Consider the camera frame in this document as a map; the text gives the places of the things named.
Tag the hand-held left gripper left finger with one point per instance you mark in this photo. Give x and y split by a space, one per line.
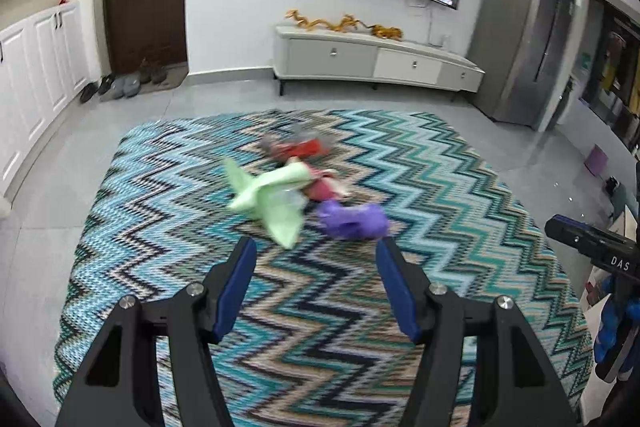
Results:
235 292

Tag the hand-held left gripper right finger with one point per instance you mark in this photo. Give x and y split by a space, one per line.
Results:
395 292

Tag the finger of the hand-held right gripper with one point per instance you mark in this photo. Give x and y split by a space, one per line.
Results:
570 232

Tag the purple cloth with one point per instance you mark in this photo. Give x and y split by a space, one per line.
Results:
350 219

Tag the light green cloth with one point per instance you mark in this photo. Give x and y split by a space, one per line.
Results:
272 202

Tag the pink red cloth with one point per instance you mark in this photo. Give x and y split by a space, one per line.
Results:
322 189

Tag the person's right hand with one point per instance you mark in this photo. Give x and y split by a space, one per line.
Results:
609 332

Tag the white table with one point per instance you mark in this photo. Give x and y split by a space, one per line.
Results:
590 327

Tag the zigzag knitted blanket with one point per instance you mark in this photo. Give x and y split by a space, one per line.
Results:
320 357

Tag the yellow hanging garment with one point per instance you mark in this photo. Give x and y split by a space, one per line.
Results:
614 62

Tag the grey refrigerator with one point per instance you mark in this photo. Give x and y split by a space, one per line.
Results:
520 42

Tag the grey slipper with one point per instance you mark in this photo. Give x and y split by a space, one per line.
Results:
119 88
132 86

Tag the brown shoe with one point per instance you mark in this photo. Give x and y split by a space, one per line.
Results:
145 72
159 73

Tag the white television cabinet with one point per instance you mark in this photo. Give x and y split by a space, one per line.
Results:
330 57

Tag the black shoe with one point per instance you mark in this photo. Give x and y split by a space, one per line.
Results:
88 92
106 84

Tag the golden tiger figurine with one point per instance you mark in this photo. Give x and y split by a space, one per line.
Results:
387 32

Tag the golden dragon figurine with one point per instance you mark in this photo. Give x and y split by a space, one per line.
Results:
305 19
347 24

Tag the white shoe cabinet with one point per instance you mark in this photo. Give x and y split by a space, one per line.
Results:
30 72

